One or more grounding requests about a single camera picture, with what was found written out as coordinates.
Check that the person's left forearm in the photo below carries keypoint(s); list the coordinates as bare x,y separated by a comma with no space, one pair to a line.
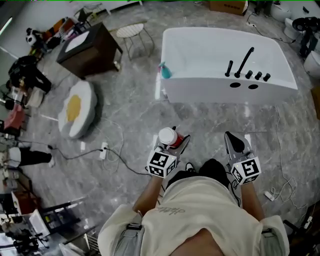
147,192

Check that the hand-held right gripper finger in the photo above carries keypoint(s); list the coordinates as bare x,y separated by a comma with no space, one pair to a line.
231,142
243,146

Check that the person's right forearm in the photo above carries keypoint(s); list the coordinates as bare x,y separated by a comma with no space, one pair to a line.
251,200

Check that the black hand shower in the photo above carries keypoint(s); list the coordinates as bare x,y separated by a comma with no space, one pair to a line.
229,68

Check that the teal spray bottle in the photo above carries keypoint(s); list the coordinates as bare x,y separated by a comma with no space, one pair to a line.
165,72

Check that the black metal rack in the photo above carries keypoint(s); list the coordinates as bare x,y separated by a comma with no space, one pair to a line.
60,215

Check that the person's black trousers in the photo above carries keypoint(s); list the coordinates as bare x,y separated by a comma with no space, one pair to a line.
212,170

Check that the pink cloth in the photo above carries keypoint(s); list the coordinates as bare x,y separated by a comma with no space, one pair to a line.
15,117

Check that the white bathtub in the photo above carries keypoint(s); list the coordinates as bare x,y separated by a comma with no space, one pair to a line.
200,50

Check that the black bathtub faucet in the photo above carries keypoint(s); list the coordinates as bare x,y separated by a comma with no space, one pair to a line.
243,61

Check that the person's cream shirt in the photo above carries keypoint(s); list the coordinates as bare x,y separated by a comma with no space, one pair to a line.
200,207

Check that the white power strip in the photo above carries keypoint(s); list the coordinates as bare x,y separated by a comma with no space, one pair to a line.
269,196
103,150
308,222

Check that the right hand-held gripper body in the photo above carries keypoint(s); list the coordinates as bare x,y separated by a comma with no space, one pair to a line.
246,170

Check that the panda plush toy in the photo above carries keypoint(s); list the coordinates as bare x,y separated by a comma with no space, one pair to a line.
32,37

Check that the dark wooden vanity cabinet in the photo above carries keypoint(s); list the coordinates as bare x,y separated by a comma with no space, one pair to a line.
97,55

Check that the cardboard box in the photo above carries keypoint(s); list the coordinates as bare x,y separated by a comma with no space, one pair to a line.
227,7

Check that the red bottle with white cap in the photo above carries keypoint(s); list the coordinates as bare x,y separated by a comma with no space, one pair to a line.
168,136

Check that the black faucet knob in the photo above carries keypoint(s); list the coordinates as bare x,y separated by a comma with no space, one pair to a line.
249,74
266,77
258,75

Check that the person's black white shoe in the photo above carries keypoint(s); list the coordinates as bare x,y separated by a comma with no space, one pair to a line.
190,167

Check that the fried egg shaped cushion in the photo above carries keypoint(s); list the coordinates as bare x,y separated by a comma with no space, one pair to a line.
80,110

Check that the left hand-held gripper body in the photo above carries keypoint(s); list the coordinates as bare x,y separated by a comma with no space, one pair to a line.
161,163

